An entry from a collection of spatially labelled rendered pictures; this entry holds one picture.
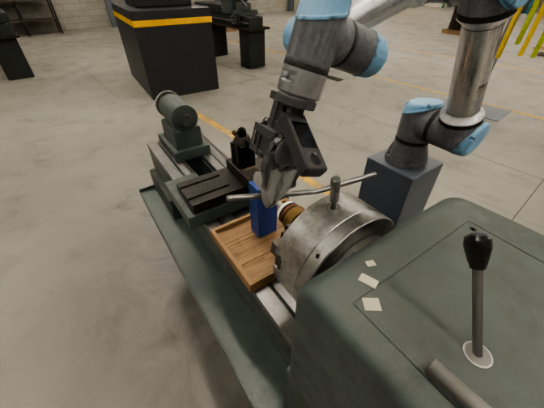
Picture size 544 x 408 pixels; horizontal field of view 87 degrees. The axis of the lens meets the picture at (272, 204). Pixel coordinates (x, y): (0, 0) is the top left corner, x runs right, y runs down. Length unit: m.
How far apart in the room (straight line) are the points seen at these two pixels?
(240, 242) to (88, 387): 1.23
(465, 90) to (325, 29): 0.56
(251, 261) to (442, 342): 0.66
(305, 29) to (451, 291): 0.47
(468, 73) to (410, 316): 0.65
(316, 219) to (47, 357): 1.83
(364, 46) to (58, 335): 2.13
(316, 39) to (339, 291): 0.39
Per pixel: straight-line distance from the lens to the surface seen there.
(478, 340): 0.50
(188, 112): 1.58
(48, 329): 2.30
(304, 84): 0.48
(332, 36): 0.49
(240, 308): 1.31
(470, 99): 0.98
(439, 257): 0.61
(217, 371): 1.80
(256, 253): 1.03
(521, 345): 0.57
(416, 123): 1.10
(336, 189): 0.63
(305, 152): 0.46
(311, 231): 0.65
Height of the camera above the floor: 1.66
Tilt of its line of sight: 39 degrees down
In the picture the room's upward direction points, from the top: straight up
